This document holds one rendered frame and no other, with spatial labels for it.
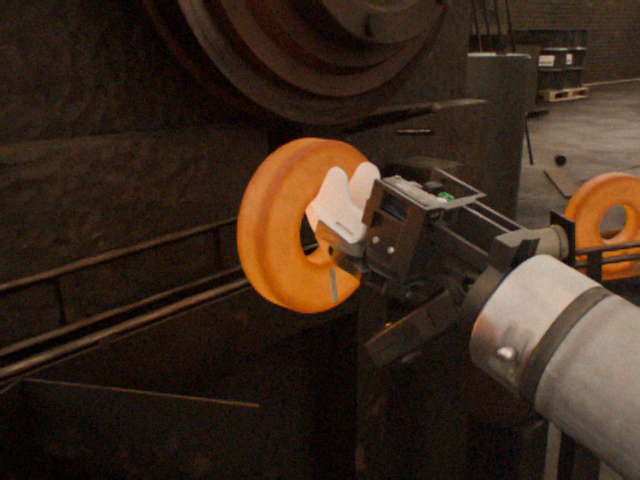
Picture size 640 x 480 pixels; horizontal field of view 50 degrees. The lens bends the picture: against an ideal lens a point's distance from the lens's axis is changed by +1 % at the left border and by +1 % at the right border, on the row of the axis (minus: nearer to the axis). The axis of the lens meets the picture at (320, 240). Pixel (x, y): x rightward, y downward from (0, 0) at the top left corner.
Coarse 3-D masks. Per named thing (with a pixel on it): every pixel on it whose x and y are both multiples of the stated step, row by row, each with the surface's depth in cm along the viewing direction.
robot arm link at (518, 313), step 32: (544, 256) 45; (512, 288) 43; (544, 288) 43; (576, 288) 42; (480, 320) 44; (512, 320) 42; (544, 320) 41; (480, 352) 44; (512, 352) 42; (512, 384) 43
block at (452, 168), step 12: (420, 156) 109; (396, 168) 105; (408, 168) 104; (420, 168) 102; (432, 168) 101; (444, 168) 101; (456, 168) 103; (408, 180) 104; (420, 180) 102; (444, 180) 102; (444, 192) 102; (456, 192) 104; (396, 300) 111; (408, 300) 109
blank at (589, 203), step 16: (608, 176) 104; (624, 176) 104; (576, 192) 106; (592, 192) 103; (608, 192) 104; (624, 192) 104; (576, 208) 104; (592, 208) 104; (608, 208) 104; (624, 208) 108; (576, 224) 104; (592, 224) 105; (576, 240) 105; (592, 240) 105; (608, 240) 109; (624, 240) 107; (576, 256) 107; (608, 272) 108
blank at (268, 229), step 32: (288, 160) 56; (320, 160) 58; (352, 160) 60; (256, 192) 56; (288, 192) 56; (256, 224) 55; (288, 224) 56; (256, 256) 55; (288, 256) 57; (320, 256) 62; (256, 288) 59; (288, 288) 58; (320, 288) 61; (352, 288) 64
